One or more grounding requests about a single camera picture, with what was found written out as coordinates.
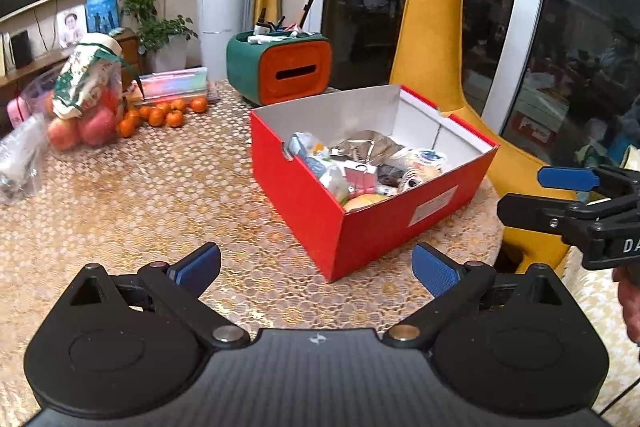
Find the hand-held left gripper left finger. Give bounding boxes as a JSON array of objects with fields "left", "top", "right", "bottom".
[{"left": 50, "top": 243, "right": 252, "bottom": 350}]

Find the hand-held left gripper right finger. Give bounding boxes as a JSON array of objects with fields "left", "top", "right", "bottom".
[{"left": 382, "top": 243, "right": 581, "bottom": 350}]

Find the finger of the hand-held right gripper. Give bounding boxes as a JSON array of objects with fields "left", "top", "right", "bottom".
[
  {"left": 537, "top": 164, "right": 640, "bottom": 198},
  {"left": 497, "top": 193, "right": 594, "bottom": 241}
]

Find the red cardboard box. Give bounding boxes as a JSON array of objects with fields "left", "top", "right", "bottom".
[{"left": 249, "top": 84, "right": 500, "bottom": 284}]

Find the dark snack packet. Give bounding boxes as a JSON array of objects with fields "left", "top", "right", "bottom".
[{"left": 374, "top": 162, "right": 409, "bottom": 188}]

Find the round pastry packet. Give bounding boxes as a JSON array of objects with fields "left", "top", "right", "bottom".
[{"left": 404, "top": 146, "right": 447, "bottom": 173}]

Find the pink binder clip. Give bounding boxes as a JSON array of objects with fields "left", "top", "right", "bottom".
[{"left": 344, "top": 160, "right": 379, "bottom": 196}]

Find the foil packet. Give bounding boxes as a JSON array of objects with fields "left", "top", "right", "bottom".
[{"left": 329, "top": 129, "right": 407, "bottom": 163}]

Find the gold patterned desktop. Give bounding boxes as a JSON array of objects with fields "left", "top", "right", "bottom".
[{"left": 0, "top": 79, "right": 506, "bottom": 427}]

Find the person's right hand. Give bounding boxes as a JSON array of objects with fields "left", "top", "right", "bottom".
[{"left": 612, "top": 266, "right": 640, "bottom": 348}]

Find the white framed glass door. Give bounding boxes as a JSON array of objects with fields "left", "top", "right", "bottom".
[{"left": 307, "top": 0, "right": 640, "bottom": 174}]

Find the pile of tangerines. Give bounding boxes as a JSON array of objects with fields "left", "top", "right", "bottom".
[{"left": 117, "top": 96, "right": 209, "bottom": 138}]

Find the red apple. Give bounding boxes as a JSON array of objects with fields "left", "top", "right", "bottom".
[
  {"left": 78, "top": 106, "right": 119, "bottom": 147},
  {"left": 47, "top": 119, "right": 81, "bottom": 152}
]

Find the pastel plastic case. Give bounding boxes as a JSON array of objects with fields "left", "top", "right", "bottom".
[{"left": 136, "top": 66, "right": 219, "bottom": 101}]

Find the clear bag of dark items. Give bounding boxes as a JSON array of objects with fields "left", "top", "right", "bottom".
[{"left": 0, "top": 114, "right": 47, "bottom": 206}]

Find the white plant pot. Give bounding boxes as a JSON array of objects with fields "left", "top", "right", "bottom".
[{"left": 144, "top": 35, "right": 190, "bottom": 74}]

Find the green orange desk organizer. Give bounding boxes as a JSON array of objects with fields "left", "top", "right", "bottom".
[{"left": 225, "top": 31, "right": 333, "bottom": 106}]

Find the green white snack bag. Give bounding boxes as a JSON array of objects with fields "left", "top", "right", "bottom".
[{"left": 52, "top": 32, "right": 125, "bottom": 120}]

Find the wooden television cabinet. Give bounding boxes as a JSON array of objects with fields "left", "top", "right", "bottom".
[{"left": 0, "top": 29, "right": 142, "bottom": 118}]

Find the pink case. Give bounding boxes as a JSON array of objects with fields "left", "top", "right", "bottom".
[{"left": 7, "top": 98, "right": 29, "bottom": 124}]

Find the blue printed card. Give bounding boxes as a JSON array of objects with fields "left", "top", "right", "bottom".
[{"left": 84, "top": 0, "right": 121, "bottom": 34}]

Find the portrait photo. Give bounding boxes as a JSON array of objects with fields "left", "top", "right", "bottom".
[{"left": 56, "top": 5, "right": 87, "bottom": 48}]

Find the black speaker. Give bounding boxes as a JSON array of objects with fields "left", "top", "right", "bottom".
[{"left": 9, "top": 29, "right": 32, "bottom": 69}]

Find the long-handled brush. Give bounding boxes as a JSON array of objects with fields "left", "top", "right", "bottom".
[{"left": 298, "top": 0, "right": 321, "bottom": 30}]

